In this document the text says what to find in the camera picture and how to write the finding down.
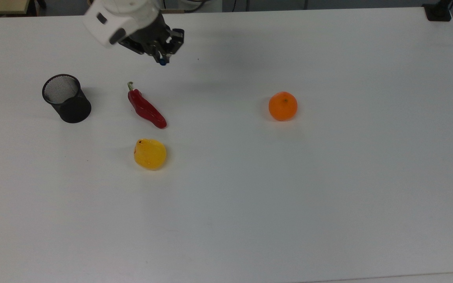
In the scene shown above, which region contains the dark robot gripper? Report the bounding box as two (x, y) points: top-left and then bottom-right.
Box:
(118, 16), (185, 63)

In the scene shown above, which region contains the black mesh pen cup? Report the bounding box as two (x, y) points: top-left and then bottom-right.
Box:
(42, 74), (92, 124)

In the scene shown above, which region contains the red toy chili pepper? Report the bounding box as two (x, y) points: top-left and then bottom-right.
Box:
(127, 81), (168, 129)

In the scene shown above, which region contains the yellow toy pear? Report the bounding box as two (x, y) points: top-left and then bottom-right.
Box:
(134, 138), (167, 171)

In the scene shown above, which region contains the orange toy mandarin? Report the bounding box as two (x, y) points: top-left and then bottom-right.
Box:
(269, 91), (298, 122)

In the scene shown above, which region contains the wooden cabinet panel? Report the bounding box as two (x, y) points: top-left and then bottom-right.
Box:
(0, 0), (30, 16)

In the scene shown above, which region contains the black stand base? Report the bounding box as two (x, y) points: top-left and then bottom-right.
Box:
(422, 0), (453, 22)

